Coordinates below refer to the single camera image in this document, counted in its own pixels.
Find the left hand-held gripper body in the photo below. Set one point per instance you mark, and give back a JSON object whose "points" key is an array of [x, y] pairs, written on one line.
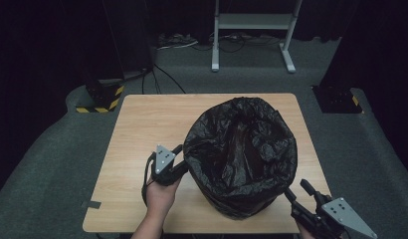
{"points": [[163, 162]]}

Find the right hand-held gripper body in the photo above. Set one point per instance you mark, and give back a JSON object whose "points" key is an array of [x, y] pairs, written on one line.
{"points": [[338, 215]]}

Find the black plastic garbage bag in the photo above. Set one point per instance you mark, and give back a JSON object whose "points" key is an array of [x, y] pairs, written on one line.
{"points": [[242, 156]]}

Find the person's right hand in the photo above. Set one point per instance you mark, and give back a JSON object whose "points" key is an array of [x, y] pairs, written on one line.
{"points": [[306, 232]]}

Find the person's left hand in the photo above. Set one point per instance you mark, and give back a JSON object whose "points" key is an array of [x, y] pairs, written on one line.
{"points": [[162, 197]]}

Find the grey tape strip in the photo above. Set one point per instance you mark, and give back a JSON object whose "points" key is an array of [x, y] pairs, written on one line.
{"points": [[91, 204]]}

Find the black base with hazard stripes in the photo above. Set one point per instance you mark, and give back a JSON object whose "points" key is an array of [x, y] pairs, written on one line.
{"points": [[336, 99], [104, 98]]}

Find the white metal stand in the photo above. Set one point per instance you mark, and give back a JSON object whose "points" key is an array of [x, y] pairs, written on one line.
{"points": [[255, 20]]}

